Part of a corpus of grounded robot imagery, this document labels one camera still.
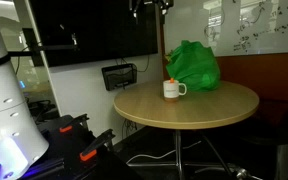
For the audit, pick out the silver metal floor fitting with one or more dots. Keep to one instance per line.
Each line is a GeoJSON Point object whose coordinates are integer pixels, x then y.
{"type": "Point", "coordinates": [247, 174]}

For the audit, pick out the brown red bench seat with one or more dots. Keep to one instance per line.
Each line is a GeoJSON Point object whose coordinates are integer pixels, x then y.
{"type": "Point", "coordinates": [270, 86]}

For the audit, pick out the metal table leg base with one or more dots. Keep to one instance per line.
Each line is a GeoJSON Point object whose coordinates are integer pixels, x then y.
{"type": "Point", "coordinates": [178, 150]}

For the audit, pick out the green plastic bag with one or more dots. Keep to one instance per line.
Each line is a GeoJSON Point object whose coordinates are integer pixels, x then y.
{"type": "Point", "coordinates": [194, 68]}

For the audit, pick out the white ceramic mug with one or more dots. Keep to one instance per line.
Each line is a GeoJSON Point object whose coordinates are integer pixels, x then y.
{"type": "Point", "coordinates": [170, 90]}

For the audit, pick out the black robot cart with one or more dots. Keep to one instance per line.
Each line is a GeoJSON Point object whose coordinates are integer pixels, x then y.
{"type": "Point", "coordinates": [74, 156]}

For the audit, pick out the black horizontal mount bar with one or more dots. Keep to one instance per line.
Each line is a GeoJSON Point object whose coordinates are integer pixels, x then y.
{"type": "Point", "coordinates": [44, 50]}

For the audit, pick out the large black wall screen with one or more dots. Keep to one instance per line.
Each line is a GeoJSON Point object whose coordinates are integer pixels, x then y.
{"type": "Point", "coordinates": [97, 30]}

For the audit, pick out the whiteboard with writing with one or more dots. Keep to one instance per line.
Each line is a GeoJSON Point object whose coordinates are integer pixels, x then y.
{"type": "Point", "coordinates": [244, 26]}

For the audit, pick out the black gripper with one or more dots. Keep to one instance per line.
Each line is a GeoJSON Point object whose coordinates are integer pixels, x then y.
{"type": "Point", "coordinates": [150, 2]}

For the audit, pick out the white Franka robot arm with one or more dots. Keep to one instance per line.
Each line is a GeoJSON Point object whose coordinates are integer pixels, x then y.
{"type": "Point", "coordinates": [7, 110]}

